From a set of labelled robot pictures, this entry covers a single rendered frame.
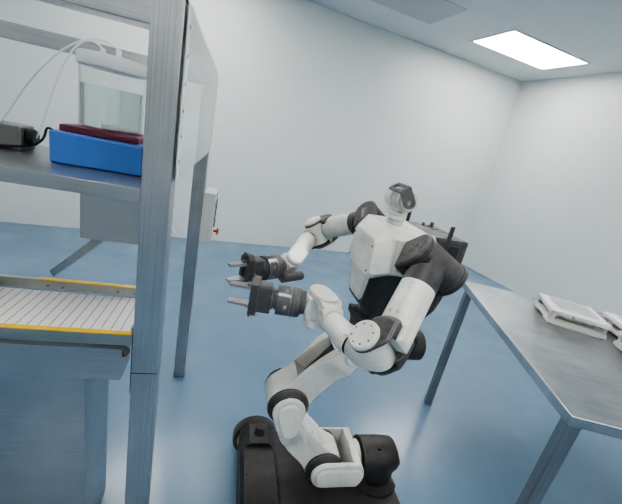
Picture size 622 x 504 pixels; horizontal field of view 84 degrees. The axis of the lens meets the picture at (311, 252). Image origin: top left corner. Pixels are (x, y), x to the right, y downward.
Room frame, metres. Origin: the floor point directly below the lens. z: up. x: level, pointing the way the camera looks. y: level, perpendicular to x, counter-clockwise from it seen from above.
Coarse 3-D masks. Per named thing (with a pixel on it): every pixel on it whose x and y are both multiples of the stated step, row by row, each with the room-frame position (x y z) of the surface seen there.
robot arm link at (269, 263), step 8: (248, 256) 1.07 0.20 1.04; (256, 256) 1.13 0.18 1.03; (264, 256) 1.14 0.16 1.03; (272, 256) 1.16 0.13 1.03; (248, 264) 1.07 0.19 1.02; (256, 264) 1.09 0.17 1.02; (264, 264) 1.11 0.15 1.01; (272, 264) 1.12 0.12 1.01; (240, 272) 1.09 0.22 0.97; (248, 272) 1.06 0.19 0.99; (256, 272) 1.09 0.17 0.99; (264, 272) 1.11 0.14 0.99; (272, 272) 1.12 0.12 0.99; (248, 280) 1.07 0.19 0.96; (264, 280) 1.13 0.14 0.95
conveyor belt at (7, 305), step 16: (0, 288) 0.91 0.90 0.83; (16, 288) 0.93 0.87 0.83; (0, 304) 0.83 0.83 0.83; (16, 304) 0.85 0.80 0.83; (32, 304) 0.87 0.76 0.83; (48, 304) 0.88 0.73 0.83; (64, 304) 0.90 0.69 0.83; (80, 304) 0.92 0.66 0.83; (96, 304) 0.93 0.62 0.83; (112, 304) 0.95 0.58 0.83; (128, 304) 0.97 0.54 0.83; (0, 320) 0.77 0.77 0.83; (16, 320) 0.78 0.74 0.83; (32, 320) 0.79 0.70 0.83; (48, 320) 0.81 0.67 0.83; (64, 320) 0.82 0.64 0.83; (80, 320) 0.84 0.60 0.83; (96, 320) 0.85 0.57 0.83; (112, 320) 0.87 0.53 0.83; (128, 320) 0.89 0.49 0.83
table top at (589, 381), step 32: (480, 288) 1.86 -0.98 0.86; (512, 320) 1.48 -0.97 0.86; (544, 320) 1.57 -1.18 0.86; (512, 352) 1.22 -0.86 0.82; (544, 352) 1.22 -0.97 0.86; (576, 352) 1.28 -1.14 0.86; (608, 352) 1.35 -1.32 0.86; (544, 384) 1.00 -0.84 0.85; (576, 384) 1.03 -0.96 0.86; (608, 384) 1.07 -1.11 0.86; (576, 416) 0.85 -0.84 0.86; (608, 416) 0.88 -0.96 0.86
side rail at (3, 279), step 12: (0, 276) 0.92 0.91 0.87; (12, 276) 0.93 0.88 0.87; (24, 276) 0.95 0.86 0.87; (48, 288) 0.95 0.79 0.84; (60, 288) 0.96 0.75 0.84; (72, 288) 0.97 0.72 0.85; (84, 288) 0.98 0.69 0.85; (96, 288) 0.99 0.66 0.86; (108, 288) 1.00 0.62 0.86; (120, 288) 1.01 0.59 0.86; (132, 288) 1.02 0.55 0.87
